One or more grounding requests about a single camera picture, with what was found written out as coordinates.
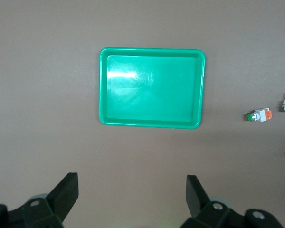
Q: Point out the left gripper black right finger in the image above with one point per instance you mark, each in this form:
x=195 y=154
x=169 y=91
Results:
x=199 y=202

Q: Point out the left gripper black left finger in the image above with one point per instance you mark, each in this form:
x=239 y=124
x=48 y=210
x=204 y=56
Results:
x=59 y=197

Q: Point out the green plastic tray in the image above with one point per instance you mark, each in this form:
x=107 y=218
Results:
x=152 y=95

